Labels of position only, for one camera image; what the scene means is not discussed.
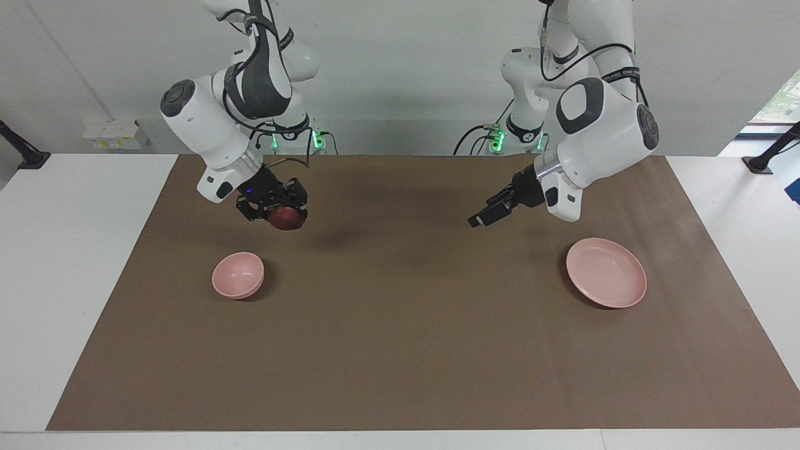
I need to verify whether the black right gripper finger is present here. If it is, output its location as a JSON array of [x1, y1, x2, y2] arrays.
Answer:
[[284, 178, 308, 210], [236, 197, 269, 221]]

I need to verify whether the black stand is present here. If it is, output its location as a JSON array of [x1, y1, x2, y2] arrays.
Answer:
[[0, 119, 51, 169], [742, 122, 800, 174]]

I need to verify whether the dark red apple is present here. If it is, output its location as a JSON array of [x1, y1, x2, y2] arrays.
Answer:
[[267, 203, 307, 231]]

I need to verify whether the brown table mat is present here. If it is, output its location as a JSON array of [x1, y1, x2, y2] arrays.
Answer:
[[46, 154, 800, 432]]

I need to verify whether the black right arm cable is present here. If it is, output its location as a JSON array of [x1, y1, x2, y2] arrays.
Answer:
[[216, 0, 313, 169]]

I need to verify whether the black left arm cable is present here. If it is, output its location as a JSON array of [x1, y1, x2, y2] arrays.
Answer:
[[539, 0, 651, 110]]

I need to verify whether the pink bowl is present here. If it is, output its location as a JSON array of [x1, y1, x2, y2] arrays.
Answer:
[[211, 252, 265, 300]]

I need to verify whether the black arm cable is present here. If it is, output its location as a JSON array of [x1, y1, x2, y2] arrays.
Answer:
[[216, 0, 313, 169], [539, 0, 651, 110]]

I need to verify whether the pink plate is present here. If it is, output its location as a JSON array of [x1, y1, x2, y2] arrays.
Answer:
[[566, 237, 648, 309]]

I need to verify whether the white wall socket box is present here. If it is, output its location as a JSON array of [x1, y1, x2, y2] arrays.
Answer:
[[81, 120, 151, 151]]

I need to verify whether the window with greenery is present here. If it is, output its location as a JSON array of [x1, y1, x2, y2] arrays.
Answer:
[[753, 70, 800, 124]]

